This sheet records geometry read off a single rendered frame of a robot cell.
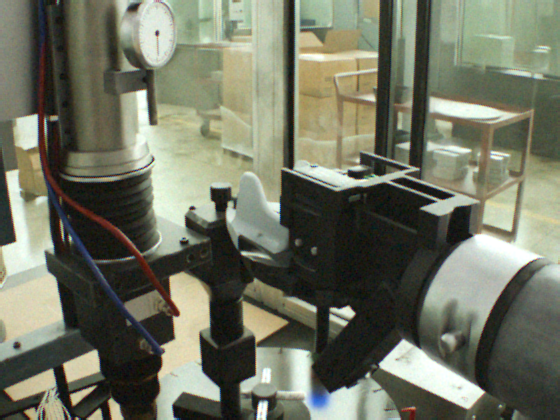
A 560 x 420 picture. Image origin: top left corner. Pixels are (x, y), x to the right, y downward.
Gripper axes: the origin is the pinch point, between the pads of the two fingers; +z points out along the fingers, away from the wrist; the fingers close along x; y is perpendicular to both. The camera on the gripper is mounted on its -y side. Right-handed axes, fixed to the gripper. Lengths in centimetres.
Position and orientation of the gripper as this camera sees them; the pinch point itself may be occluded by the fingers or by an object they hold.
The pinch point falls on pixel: (251, 221)
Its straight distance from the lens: 47.9
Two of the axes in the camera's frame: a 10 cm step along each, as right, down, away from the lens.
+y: 0.0, -9.3, -3.6
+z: -6.0, -2.9, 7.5
